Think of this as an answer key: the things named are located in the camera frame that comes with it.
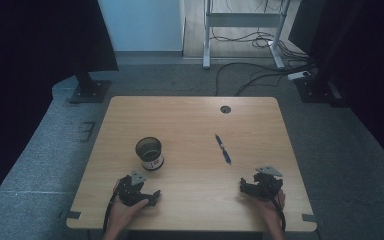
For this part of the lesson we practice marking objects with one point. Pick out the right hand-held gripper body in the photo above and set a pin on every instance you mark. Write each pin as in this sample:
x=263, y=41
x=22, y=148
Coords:
x=267, y=186

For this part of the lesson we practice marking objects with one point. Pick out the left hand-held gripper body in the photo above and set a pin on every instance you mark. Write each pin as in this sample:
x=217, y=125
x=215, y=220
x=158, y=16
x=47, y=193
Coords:
x=128, y=195

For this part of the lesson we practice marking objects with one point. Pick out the person's left hand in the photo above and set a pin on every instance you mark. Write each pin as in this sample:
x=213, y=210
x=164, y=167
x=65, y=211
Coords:
x=120, y=215

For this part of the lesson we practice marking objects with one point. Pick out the person's right hand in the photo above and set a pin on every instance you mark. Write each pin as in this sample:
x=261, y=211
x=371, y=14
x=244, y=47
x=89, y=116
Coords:
x=273, y=213

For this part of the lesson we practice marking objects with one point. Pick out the dark cup with white label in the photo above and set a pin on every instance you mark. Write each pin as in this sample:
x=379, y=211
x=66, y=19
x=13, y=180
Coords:
x=153, y=163

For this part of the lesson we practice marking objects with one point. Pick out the blue pen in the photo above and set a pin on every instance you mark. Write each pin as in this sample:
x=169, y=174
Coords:
x=226, y=155

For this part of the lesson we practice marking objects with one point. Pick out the black tape piece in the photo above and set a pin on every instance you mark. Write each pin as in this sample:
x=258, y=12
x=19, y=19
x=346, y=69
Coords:
x=72, y=215
x=309, y=217

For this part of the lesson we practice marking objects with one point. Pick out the floor outlet cover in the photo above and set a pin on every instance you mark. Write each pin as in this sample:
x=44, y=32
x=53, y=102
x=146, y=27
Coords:
x=86, y=131

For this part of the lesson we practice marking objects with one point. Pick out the black stand with square base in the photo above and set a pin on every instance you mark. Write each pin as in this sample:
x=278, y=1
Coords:
x=90, y=90
x=315, y=90

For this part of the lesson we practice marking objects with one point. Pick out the white power strip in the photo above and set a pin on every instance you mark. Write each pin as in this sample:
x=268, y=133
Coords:
x=299, y=75

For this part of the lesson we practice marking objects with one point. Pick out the dark curtain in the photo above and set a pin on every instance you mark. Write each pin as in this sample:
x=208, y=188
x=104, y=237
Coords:
x=363, y=50
x=30, y=40

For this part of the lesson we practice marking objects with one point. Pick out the white metal desk frame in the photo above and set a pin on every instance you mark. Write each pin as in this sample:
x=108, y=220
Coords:
x=243, y=19

